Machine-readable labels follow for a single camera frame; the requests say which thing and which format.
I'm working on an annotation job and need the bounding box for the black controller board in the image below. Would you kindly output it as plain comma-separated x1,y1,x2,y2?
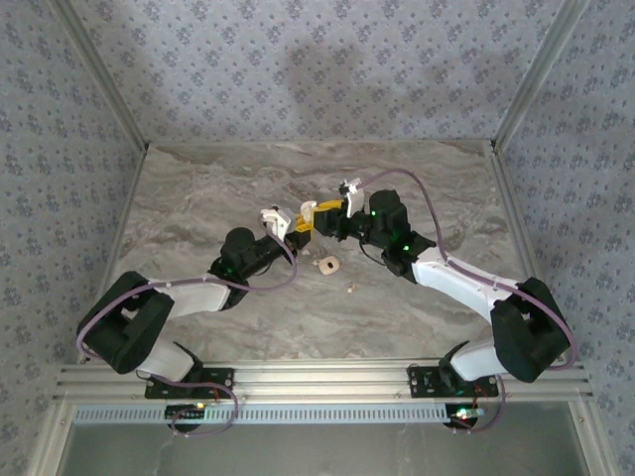
444,404,485,430
165,404,208,432

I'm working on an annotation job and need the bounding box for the grey metal base panel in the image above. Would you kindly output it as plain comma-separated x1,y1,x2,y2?
63,420,591,476

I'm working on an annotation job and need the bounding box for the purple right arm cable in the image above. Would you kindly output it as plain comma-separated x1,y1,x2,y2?
357,168,579,372

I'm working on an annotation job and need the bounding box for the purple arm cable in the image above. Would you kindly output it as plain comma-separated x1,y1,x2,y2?
357,168,579,372
75,215,299,361

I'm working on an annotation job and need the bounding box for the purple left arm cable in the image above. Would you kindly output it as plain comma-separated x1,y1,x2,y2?
75,215,299,361

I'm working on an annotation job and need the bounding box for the aluminium table side rail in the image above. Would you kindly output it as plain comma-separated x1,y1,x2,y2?
22,142,151,476
488,141,621,476

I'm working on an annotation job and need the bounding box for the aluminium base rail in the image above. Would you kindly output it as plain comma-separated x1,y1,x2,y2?
53,364,595,404

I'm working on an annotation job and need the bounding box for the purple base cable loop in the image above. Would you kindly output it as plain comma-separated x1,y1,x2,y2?
168,382,240,438
453,386,507,436

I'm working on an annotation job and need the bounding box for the grey slotted cable duct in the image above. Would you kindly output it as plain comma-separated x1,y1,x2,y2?
73,402,477,426

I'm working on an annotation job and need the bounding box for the aluminium corner post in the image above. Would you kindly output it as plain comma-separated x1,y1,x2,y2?
490,0,591,153
49,0,151,153

